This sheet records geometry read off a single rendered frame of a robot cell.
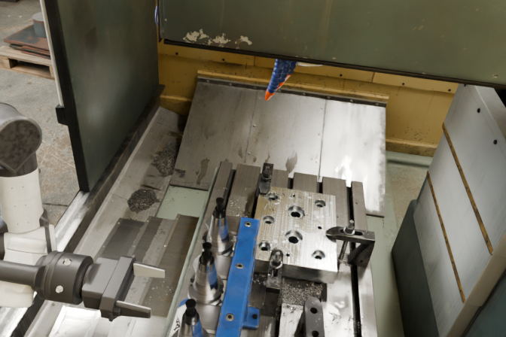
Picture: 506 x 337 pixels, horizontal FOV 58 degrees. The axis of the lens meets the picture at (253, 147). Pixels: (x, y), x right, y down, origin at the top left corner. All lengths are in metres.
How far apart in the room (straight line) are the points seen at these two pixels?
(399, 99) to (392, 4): 1.62
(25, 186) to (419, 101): 1.69
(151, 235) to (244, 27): 1.10
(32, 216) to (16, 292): 0.28
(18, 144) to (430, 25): 0.84
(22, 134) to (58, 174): 2.01
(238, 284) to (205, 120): 1.32
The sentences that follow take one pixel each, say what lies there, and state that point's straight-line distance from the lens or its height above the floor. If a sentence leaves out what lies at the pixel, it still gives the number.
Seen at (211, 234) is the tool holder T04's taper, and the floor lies 1.25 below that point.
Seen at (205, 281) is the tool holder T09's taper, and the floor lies 1.26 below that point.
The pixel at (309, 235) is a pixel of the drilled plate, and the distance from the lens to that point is 1.27.
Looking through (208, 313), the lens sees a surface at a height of 1.22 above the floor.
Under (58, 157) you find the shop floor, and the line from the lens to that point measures 3.22.
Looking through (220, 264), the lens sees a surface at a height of 1.22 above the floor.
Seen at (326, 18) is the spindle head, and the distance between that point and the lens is 0.61.
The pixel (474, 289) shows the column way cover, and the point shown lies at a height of 1.12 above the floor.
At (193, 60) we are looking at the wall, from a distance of 2.18.
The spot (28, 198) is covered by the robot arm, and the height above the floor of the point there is 1.15.
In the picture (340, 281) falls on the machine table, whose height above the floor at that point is 0.90.
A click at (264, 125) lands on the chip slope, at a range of 2.06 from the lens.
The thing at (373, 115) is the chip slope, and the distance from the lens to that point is 2.18.
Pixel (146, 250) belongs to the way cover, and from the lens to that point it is 1.56.
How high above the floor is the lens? 1.90
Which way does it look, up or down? 36 degrees down
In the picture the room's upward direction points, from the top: 6 degrees clockwise
